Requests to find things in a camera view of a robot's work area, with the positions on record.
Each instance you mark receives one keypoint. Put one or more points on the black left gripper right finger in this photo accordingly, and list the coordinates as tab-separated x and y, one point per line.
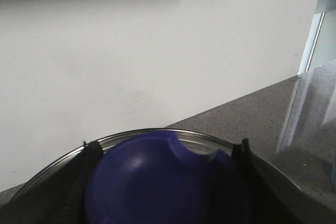
274	197

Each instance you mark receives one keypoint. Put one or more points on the window frame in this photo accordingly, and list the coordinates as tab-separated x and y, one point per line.
320	45

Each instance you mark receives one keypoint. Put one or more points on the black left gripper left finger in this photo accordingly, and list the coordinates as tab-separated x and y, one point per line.
60	198

